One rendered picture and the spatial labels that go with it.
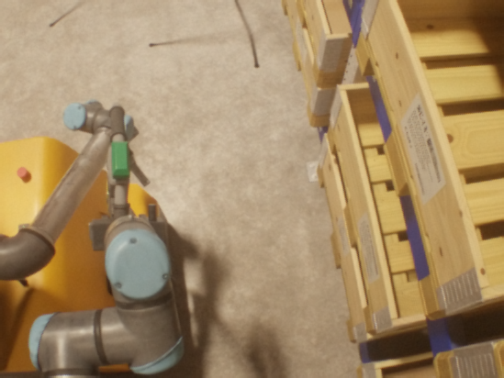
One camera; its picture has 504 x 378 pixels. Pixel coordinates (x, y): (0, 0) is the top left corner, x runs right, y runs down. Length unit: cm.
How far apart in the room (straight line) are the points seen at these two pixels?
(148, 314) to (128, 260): 9
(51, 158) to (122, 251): 114
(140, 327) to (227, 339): 166
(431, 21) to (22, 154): 139
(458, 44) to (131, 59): 205
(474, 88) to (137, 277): 100
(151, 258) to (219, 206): 183
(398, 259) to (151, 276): 115
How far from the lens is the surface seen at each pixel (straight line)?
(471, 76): 140
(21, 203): 175
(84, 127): 166
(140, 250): 69
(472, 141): 129
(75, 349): 78
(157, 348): 75
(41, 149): 181
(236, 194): 254
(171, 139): 269
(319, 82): 207
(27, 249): 131
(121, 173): 108
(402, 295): 170
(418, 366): 205
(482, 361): 101
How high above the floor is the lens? 237
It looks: 69 degrees down
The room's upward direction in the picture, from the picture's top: 1 degrees counter-clockwise
